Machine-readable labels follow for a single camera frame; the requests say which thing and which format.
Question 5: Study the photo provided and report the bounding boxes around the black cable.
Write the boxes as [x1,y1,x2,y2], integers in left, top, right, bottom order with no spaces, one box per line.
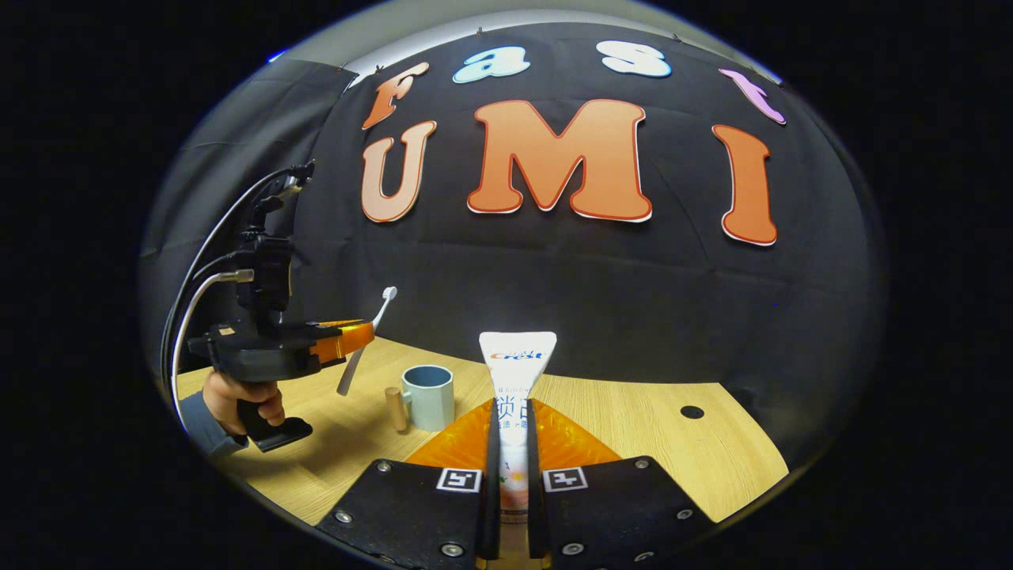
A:
[161,165,313,381]

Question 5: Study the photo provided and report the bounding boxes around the pale blue cup wooden handle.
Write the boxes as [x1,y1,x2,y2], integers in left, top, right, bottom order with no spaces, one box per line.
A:
[385,364,457,433]

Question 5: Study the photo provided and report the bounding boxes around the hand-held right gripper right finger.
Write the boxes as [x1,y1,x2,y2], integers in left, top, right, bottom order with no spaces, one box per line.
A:
[526,398,717,570]

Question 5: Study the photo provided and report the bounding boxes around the white toothpaste tube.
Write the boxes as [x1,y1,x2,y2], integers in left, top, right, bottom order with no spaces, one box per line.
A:
[479,331,558,525]

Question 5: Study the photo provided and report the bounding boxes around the wooden desktop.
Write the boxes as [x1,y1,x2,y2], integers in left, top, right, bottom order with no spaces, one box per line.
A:
[176,336,790,570]

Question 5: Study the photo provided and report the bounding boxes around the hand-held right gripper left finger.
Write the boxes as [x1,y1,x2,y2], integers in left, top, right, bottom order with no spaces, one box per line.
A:
[315,398,502,570]

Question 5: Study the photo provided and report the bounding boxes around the black backdrop cloth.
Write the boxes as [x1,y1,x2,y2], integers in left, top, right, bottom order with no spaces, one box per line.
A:
[141,22,887,468]

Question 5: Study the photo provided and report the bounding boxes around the white toothbrush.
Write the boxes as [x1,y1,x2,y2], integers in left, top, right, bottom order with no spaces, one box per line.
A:
[336,287,398,397]

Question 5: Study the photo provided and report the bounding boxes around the white cable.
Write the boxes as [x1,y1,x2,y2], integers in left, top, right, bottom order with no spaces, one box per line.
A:
[170,269,256,409]

